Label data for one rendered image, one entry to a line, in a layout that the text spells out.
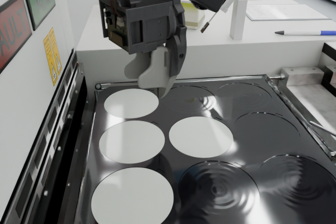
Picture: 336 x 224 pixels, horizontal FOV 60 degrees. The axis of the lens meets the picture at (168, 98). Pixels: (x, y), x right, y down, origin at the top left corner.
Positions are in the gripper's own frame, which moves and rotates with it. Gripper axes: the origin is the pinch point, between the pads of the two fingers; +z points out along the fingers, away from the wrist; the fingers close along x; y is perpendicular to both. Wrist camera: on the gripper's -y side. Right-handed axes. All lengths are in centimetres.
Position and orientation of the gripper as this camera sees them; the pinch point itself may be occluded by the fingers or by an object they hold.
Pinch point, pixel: (163, 88)
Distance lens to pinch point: 44.2
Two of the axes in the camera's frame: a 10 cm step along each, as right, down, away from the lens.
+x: 5.9, 4.3, -6.8
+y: -8.1, 3.1, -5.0
